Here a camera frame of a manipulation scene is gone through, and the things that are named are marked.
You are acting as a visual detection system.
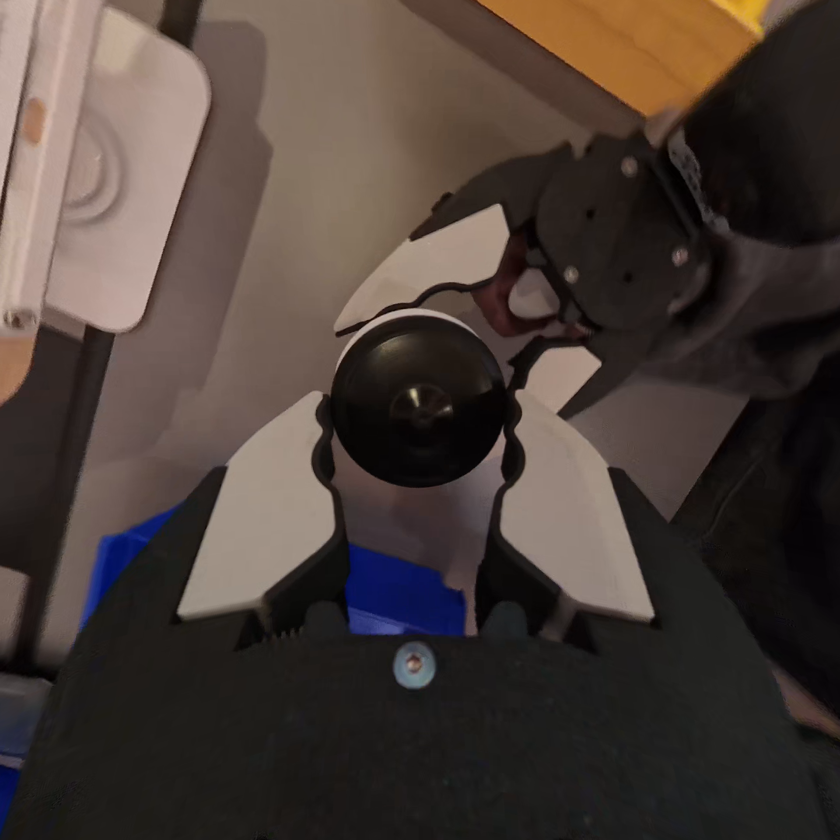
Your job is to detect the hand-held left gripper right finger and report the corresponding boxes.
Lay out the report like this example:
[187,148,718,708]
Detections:
[477,392,657,642]

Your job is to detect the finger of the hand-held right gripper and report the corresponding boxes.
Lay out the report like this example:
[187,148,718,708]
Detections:
[508,335,632,422]
[333,142,580,337]

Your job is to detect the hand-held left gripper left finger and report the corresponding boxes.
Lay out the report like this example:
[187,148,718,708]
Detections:
[176,392,349,632]

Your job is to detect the white plastic bottle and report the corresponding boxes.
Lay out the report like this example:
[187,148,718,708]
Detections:
[341,307,490,349]

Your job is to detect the blue storage bin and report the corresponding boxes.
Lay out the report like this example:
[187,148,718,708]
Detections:
[0,505,470,778]

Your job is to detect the black bottle lid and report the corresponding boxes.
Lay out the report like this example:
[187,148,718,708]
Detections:
[330,322,508,490]

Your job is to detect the yellow storage bin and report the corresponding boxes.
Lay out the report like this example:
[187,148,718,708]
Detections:
[476,0,765,119]

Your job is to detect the person's right hand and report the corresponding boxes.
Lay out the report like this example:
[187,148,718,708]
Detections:
[481,228,580,338]

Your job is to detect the white stand base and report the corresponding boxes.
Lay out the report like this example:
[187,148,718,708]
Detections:
[46,7,212,333]

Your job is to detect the grey table cable hatch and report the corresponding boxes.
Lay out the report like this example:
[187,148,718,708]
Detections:
[13,0,206,670]

